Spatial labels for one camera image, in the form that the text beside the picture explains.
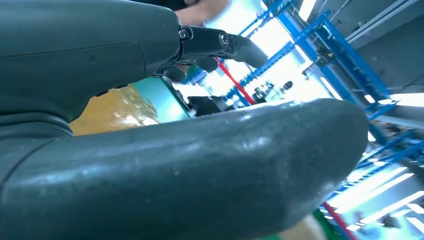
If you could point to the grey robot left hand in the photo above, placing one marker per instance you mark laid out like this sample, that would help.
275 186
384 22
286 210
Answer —
165 182

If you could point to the person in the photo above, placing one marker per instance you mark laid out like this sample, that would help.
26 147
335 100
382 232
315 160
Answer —
172 4

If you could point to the red pole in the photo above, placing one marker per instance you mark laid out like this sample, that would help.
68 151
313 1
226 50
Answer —
338 220
236 84

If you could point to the blue metal rack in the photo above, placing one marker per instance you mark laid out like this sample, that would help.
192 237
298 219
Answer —
348 56
397 149
265 63

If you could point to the black carry case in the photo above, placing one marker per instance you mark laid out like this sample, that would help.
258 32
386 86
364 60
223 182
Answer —
205 104

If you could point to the yellow taped film patch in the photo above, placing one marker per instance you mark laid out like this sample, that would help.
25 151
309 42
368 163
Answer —
109 112

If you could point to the background robot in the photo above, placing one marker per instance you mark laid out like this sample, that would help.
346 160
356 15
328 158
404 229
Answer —
287 85

